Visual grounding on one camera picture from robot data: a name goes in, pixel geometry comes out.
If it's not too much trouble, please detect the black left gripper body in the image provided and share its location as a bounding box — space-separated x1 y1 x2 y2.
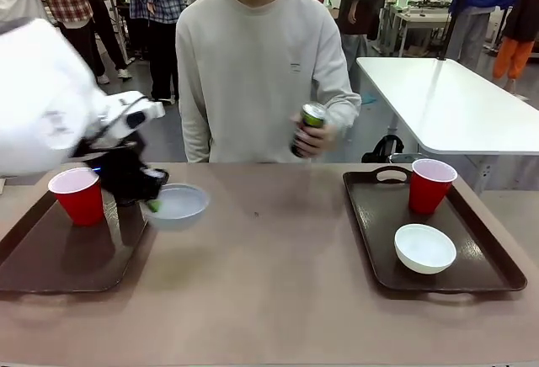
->
79 141 170 206

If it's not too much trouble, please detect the grey bowl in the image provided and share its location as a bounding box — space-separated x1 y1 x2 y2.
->
145 183 211 232

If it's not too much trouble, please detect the red plastic cup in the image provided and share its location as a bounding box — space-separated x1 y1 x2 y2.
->
47 168 105 227
408 158 459 215

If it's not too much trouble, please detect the black Pepsi can lime accent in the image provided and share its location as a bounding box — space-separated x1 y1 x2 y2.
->
289 102 328 158

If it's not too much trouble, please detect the white bowl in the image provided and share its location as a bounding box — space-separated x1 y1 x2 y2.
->
393 223 458 275

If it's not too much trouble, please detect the person's right forearm beige sleeve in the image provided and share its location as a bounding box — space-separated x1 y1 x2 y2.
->
179 101 211 164

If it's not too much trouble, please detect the person's left forearm beige sleeve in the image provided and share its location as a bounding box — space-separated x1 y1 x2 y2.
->
313 88 362 129

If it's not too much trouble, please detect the person's left hand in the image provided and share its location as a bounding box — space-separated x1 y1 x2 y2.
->
290 116 337 160

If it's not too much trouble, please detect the brown plastic tray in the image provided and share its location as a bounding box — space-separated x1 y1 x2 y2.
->
342 164 529 295
0 173 159 293

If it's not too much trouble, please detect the person in beige sweatshirt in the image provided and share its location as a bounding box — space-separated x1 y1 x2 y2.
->
174 0 362 164

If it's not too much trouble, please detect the black bag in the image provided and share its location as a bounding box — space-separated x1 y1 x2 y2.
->
361 134 405 164

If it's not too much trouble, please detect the white table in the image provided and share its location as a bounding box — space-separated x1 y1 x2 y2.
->
356 56 539 195

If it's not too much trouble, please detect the white workbench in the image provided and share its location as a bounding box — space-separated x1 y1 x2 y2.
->
381 3 454 57

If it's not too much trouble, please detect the bystander in orange trousers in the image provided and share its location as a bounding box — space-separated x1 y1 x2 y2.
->
493 0 539 80

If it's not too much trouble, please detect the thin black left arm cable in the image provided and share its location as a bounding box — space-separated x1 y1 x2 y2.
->
99 96 149 143

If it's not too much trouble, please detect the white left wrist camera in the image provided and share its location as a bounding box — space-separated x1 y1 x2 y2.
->
121 98 166 130

